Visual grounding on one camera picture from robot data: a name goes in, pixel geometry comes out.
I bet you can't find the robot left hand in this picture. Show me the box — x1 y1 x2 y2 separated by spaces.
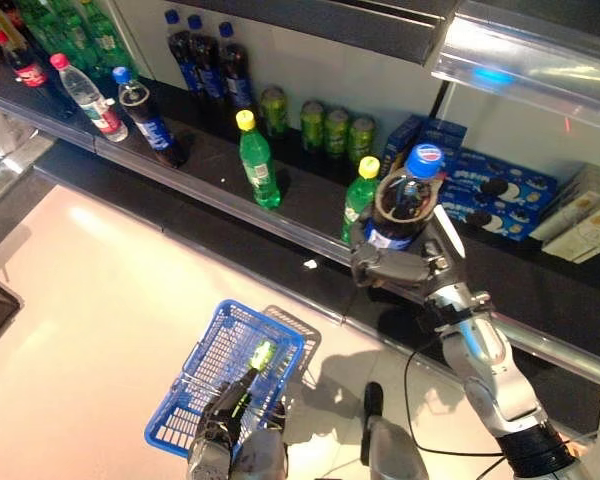
187 367 265 455

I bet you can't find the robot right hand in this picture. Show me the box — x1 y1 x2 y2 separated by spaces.
349 204 470 302

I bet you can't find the clear water bottle red cap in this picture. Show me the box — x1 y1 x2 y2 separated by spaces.
49 52 130 144

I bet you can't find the green bottle in basket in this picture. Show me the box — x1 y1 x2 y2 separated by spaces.
247 339 280 374

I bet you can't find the silver robot left leg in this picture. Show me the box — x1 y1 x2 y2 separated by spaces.
234 427 289 480

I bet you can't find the silver robot leg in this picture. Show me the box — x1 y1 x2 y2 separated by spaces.
234 427 289 480
360 382 430 480

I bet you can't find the blue Oreo cookie box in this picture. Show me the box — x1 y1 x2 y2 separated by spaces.
439 149 559 211
439 194 541 244

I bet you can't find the small blue cookie box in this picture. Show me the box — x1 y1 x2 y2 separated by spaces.
419 119 469 151
382 117 426 171

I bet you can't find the green soda can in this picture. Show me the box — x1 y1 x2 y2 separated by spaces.
258 85 290 140
323 107 351 160
347 115 378 166
299 99 326 151

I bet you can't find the cream box gold seal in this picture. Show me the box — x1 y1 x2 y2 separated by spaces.
529 164 600 241
542 209 600 265

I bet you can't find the silver robot right leg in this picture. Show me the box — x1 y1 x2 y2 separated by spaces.
360 382 430 480

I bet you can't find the dark shelf board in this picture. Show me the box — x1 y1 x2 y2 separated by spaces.
167 0 449 67
0 24 600 389
32 142 600 436

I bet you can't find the Coca-Cola bottle red cap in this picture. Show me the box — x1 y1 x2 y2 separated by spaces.
0 0 29 31
0 29 76 121

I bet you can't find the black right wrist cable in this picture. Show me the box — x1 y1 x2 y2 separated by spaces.
402 319 511 457

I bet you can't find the black shelf upright post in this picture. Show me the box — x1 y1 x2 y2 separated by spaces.
427 79 454 132

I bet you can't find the clear plastic price rail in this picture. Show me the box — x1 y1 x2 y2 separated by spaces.
429 0 600 124

